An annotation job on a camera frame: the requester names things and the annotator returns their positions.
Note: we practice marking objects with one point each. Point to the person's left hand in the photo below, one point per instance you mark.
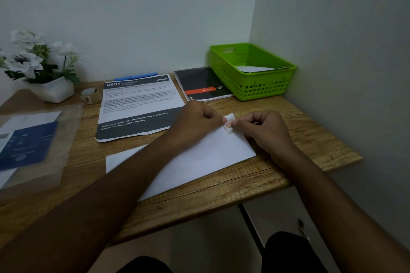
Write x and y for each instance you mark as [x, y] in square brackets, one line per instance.
[192, 125]

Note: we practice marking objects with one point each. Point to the person's right hand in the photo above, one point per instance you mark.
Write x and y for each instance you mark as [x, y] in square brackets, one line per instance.
[269, 132]

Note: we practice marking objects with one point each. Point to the white envelope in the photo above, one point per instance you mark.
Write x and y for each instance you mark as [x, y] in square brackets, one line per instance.
[256, 69]
[208, 157]

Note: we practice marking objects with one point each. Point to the green plastic basket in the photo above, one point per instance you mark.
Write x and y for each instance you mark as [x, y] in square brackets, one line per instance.
[256, 90]

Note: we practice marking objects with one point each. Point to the stack of printed documents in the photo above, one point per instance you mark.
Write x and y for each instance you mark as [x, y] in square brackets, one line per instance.
[134, 100]

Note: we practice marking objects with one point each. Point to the person's left forearm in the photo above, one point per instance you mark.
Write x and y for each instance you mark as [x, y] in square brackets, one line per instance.
[89, 212]

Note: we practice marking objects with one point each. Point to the person's right forearm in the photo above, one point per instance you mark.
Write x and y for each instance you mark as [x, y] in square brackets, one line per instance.
[346, 218]

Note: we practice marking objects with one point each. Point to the person's right leg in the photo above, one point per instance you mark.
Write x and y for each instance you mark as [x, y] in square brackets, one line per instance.
[288, 256]

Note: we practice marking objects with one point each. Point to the person's leg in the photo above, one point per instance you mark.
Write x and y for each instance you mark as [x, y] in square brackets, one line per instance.
[288, 256]
[144, 266]

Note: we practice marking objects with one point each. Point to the person's left leg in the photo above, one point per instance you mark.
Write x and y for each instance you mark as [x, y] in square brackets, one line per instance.
[144, 266]

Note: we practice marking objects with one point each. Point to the black notebook with red label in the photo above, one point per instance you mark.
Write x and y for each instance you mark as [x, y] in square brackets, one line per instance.
[198, 79]

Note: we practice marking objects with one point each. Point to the blue pen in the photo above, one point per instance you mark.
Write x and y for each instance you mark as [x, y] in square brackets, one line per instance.
[137, 76]

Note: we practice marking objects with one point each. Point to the black table leg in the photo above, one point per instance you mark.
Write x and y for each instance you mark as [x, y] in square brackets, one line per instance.
[251, 228]

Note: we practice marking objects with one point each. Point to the clear plastic sheet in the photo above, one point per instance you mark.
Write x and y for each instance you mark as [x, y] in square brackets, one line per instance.
[70, 135]

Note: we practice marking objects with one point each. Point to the white potted artificial flowers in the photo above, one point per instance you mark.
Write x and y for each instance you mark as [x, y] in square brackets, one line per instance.
[54, 90]

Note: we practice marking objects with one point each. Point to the plain white paper sheet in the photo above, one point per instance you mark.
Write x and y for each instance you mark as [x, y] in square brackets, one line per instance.
[32, 119]

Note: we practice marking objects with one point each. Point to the blue and white leaflet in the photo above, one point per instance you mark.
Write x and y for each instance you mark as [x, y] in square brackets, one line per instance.
[28, 144]

